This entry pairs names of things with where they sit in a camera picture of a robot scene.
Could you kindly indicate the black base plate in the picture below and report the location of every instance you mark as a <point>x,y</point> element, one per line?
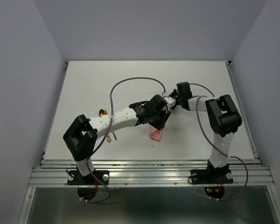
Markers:
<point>209,177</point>
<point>76,179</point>

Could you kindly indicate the gold spoon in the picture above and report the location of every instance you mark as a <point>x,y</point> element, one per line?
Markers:
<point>102,112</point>

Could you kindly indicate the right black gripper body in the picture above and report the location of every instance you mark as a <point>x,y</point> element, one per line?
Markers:
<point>177,102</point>

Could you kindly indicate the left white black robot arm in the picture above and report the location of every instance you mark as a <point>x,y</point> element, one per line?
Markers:
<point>80,138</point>

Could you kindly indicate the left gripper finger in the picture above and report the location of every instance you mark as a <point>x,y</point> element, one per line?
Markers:
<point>157,123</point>
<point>164,120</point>

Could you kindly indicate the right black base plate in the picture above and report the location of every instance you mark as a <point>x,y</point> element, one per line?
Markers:
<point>209,177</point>

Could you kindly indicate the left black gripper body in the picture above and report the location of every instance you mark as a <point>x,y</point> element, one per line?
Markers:
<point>162,114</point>

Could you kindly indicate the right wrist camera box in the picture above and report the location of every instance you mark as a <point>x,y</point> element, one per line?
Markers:
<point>184,89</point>

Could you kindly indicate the pink satin napkin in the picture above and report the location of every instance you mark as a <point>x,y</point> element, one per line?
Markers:
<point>155,134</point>

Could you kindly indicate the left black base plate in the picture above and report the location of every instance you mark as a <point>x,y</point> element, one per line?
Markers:
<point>76,179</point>

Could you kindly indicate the aluminium frame rail front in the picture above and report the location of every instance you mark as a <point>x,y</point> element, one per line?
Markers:
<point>141,173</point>

